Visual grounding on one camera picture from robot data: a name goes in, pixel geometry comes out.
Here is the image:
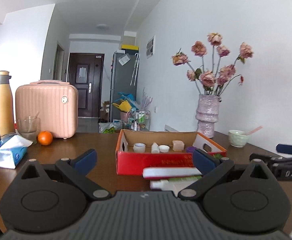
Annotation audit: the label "translucent plastic container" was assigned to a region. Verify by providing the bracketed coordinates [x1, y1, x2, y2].
[150, 179, 194, 197]

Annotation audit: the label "beige small block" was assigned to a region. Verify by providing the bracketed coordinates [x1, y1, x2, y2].
[172, 140, 185, 152]

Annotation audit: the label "green spray bottle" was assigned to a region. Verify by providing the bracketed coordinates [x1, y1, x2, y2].
[168, 176, 202, 183]

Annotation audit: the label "white round disc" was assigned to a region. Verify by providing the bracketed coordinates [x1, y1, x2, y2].
[158, 145, 170, 153]

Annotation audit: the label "white spray bottle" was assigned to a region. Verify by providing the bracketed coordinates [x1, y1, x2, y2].
[151, 142, 160, 153]

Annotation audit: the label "pale green bowl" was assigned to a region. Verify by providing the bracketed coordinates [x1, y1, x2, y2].
[228, 129, 249, 148]

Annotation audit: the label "pink spoon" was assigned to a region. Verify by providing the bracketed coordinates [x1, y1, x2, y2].
[243, 126, 263, 136]

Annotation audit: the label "purple round lid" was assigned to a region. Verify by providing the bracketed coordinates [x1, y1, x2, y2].
[186, 146, 196, 153]

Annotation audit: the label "orange fruit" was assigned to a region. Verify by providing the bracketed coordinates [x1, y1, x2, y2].
[37, 131, 53, 146]

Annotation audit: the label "purple textured vase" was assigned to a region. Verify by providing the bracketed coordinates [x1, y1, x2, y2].
[195, 95, 220, 138]

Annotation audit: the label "red cardboard box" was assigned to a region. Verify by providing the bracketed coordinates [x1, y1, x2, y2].
[116, 129, 227, 176]

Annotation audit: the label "clear drinking glass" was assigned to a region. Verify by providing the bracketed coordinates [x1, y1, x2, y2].
[17, 111, 40, 145]

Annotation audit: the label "clear tape roll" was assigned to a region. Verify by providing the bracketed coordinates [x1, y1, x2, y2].
[133, 142, 146, 153]

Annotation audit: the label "blue tissue pack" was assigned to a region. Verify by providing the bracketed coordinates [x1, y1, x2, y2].
[0, 133, 33, 169]

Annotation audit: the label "pink mini suitcase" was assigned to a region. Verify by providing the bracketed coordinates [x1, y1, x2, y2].
[15, 80, 79, 139]

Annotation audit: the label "yellow blue bags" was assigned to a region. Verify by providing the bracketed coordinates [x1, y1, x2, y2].
[112, 92, 140, 113]

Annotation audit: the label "dried pink roses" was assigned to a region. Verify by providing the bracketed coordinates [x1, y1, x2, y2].
[171, 33, 254, 98]

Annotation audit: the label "yellow thermos bottle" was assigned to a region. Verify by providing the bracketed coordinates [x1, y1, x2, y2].
[0, 70, 15, 137]

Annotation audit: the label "dark brown door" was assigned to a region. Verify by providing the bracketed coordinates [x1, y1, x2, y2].
[68, 53, 104, 118]

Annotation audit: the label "grey refrigerator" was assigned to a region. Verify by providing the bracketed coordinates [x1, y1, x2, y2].
[109, 49, 138, 122]

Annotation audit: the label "yellow box on fridge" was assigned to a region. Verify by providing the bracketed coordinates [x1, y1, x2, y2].
[121, 44, 139, 50]

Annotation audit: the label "small wire rack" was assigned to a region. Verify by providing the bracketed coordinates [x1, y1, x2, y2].
[128, 111, 150, 131]

